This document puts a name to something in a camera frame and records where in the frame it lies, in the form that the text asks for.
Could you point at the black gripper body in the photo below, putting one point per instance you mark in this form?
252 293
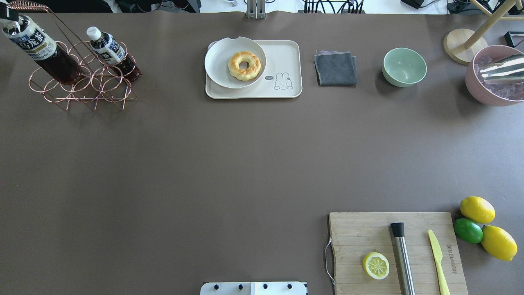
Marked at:
13 14

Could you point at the tea bottle dark liquid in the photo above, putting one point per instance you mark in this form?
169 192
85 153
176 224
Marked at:
43 49

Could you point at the tea bottle in rack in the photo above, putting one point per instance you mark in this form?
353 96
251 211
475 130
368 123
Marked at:
112 53

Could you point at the beige rabbit tray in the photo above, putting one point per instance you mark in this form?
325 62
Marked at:
282 77

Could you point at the dark mirrored tray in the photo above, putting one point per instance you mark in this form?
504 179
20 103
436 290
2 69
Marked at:
514 38

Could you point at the white round plate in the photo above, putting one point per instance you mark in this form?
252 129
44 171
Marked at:
218 55

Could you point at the glazed donut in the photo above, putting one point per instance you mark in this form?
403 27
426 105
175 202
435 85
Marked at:
244 66

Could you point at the grey folded cloth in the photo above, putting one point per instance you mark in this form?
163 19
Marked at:
335 68

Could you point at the mint green bowl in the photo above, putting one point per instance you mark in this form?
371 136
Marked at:
403 67

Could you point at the bamboo cutting board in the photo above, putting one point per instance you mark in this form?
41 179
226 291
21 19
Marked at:
355 234

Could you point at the half lemon slice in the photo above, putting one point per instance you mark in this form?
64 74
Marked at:
376 265

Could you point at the wooden cup tree stand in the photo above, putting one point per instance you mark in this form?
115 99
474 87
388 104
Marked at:
462 44

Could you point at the pink bowl with ice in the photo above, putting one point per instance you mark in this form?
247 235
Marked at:
476 87

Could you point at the steel ice scoop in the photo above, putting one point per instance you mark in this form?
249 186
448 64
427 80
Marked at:
509 70

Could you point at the green lime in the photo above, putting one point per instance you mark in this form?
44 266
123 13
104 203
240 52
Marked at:
468 230

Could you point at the yellow lemon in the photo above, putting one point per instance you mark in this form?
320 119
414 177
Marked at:
499 243
477 209

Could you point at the yellow plastic knife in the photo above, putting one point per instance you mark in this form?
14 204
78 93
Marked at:
438 256

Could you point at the copper wire bottle rack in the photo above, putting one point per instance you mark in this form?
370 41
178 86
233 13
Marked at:
98 82

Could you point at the aluminium frame post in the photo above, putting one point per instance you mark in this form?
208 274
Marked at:
256 9

